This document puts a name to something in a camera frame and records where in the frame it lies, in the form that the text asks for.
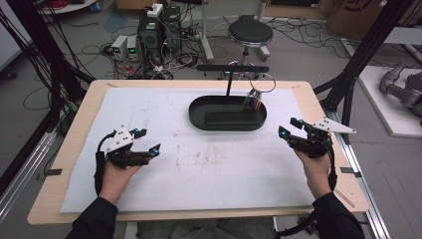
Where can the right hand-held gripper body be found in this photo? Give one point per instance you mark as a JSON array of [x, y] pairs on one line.
[[315, 144]]

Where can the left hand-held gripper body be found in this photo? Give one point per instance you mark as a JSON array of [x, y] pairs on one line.
[[121, 141]]

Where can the key bunch with coloured tags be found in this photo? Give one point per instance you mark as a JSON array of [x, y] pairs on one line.
[[253, 101]]

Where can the black wallet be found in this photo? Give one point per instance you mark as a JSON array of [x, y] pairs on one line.
[[229, 118]]

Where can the black key stand with oval tray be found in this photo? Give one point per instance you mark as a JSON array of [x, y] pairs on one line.
[[229, 114]]

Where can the person's right hand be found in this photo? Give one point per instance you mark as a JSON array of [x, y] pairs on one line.
[[316, 176]]

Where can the person's left hand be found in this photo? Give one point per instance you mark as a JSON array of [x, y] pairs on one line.
[[114, 182]]

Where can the black tape strip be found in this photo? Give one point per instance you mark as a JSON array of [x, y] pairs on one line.
[[53, 172], [350, 171]]

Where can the white foam mat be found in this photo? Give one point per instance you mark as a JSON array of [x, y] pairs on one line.
[[199, 179]]

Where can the white board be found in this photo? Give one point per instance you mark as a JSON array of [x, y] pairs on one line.
[[384, 113]]

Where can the grey bench power supply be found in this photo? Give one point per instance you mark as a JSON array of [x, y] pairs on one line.
[[118, 46], [132, 46]]

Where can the person's grey trousers lap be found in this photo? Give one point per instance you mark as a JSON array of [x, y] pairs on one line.
[[205, 230]]

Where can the black computer tower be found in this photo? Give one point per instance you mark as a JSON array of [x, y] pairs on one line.
[[171, 26], [150, 36]]

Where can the black round stool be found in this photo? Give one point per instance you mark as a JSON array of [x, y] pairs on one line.
[[250, 31]]

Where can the white metal stand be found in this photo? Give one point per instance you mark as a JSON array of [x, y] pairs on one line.
[[206, 36]]

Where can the white power strip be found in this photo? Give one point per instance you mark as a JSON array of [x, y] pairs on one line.
[[155, 10]]

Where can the cardboard box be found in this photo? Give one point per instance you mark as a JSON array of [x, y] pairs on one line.
[[368, 13]]

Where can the white round table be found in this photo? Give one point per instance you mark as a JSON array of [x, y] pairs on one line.
[[69, 5]]

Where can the aluminium rail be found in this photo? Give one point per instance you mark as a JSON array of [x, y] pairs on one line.
[[365, 192], [23, 176]]

